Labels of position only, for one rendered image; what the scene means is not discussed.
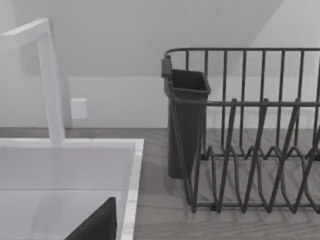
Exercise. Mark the dark grey cutlery holder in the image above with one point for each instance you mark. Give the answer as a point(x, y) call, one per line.
point(186, 120)

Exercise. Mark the white wall outlet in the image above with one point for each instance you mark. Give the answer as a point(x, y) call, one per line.
point(79, 108)

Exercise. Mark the white sink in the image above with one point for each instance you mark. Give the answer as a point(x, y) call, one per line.
point(67, 172)

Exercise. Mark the tall white tap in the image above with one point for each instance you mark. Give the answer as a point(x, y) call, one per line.
point(47, 75)

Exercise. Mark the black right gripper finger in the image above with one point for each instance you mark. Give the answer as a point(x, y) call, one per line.
point(100, 222)

